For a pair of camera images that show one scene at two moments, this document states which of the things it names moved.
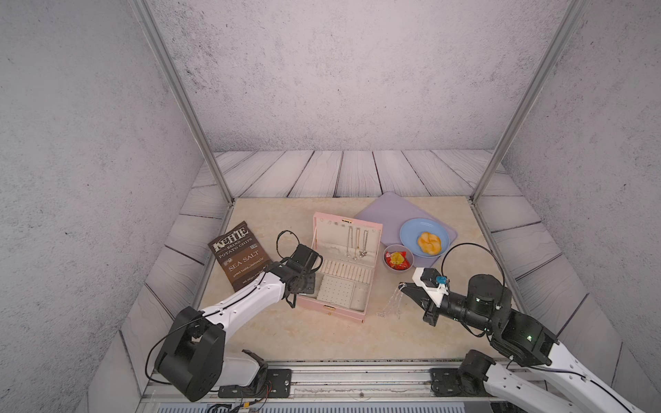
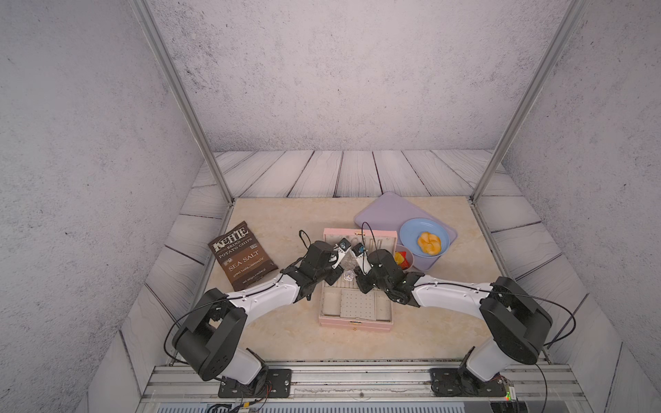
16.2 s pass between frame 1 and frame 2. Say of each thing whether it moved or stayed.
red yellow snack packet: stayed
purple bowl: stayed
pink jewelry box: moved
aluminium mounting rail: stayed
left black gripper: moved
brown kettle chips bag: stayed
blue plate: stayed
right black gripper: moved
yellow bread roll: stayed
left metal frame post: stayed
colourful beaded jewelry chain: moved
